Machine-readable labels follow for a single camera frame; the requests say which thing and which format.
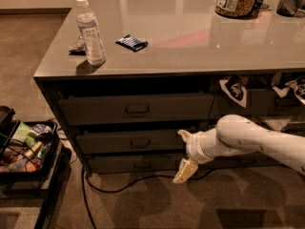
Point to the clear plastic water bottle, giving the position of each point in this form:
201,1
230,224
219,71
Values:
90,33

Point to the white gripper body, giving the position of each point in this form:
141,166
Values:
193,147

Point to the grey drawer cabinet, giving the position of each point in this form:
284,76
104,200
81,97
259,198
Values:
190,48

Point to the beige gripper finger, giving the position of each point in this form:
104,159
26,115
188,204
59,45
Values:
186,136
186,169

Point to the black tray with snacks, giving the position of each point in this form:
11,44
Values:
13,162

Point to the dark glass container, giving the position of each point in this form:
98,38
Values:
289,8

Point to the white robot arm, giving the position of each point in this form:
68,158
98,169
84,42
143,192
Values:
291,155

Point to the green snack bag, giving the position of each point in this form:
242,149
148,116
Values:
32,137

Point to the silver foil snack packet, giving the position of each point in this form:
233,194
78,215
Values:
78,47

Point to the blue snack bar wrapper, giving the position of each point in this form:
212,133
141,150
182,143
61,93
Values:
131,43

